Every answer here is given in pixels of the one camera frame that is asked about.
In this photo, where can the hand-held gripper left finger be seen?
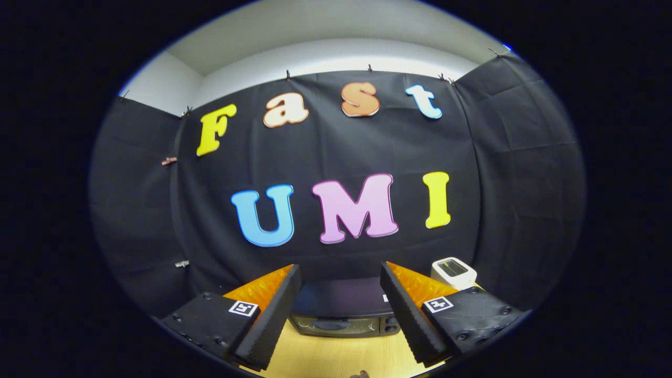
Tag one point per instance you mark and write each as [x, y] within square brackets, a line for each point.
[275, 320]

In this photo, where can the black toaster oven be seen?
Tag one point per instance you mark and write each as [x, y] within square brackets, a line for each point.
[341, 299]

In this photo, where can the pink cloth clip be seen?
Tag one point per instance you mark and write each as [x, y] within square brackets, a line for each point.
[169, 160]

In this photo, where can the black backdrop cloth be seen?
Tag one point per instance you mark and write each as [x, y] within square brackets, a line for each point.
[341, 147]

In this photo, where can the white bread toaster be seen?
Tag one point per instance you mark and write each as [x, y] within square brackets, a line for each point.
[451, 275]

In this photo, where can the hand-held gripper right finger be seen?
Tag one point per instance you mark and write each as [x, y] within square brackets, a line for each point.
[404, 315]

